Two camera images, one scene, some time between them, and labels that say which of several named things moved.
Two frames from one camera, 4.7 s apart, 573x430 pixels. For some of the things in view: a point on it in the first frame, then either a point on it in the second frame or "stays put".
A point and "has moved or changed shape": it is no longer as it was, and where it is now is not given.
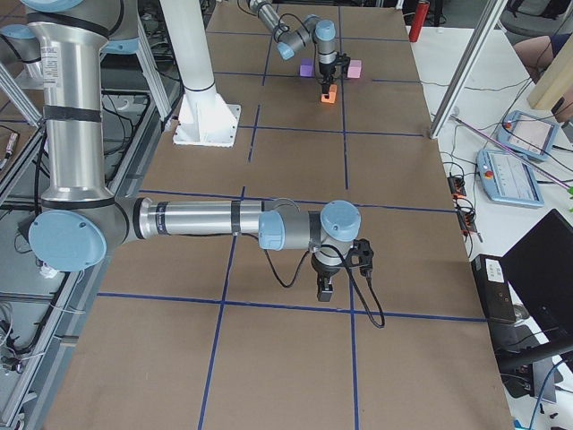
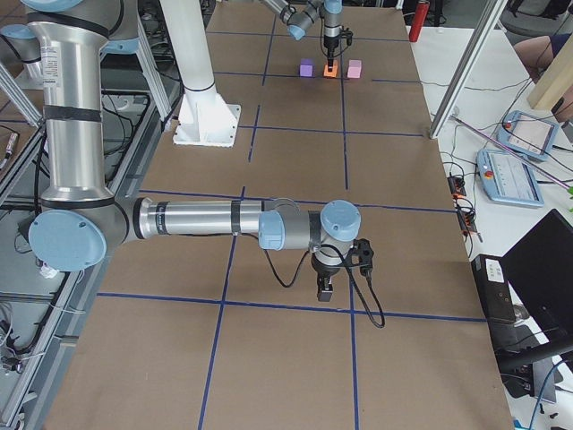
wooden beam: x=556 y=81 stays put
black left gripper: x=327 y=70 to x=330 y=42
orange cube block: x=332 y=95 has moved or changed shape
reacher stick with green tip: x=563 y=184 stays put
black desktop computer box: x=494 y=287 stays put
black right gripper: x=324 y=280 stays put
